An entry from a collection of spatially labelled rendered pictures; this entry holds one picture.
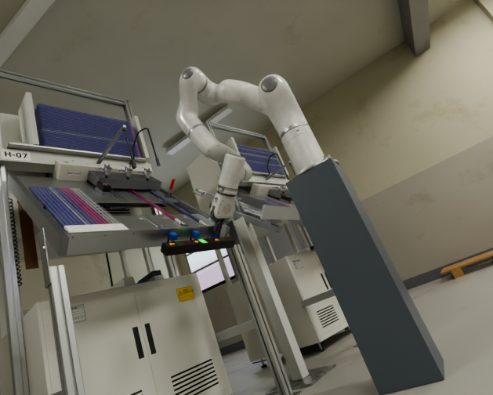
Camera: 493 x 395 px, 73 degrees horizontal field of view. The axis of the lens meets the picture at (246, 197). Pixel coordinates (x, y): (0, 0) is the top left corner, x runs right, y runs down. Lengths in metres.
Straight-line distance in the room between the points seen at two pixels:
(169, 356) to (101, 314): 0.33
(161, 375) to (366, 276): 0.88
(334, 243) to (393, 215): 3.80
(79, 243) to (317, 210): 0.77
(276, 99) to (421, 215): 3.79
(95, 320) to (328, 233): 0.91
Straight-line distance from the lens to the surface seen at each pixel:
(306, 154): 1.21
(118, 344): 1.44
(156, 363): 1.50
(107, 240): 1.19
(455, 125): 5.11
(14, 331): 1.57
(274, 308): 1.67
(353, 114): 5.33
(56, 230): 1.18
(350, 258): 1.09
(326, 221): 1.12
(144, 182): 1.81
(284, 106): 1.29
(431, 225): 4.85
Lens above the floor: 0.30
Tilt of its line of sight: 20 degrees up
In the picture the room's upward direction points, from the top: 21 degrees counter-clockwise
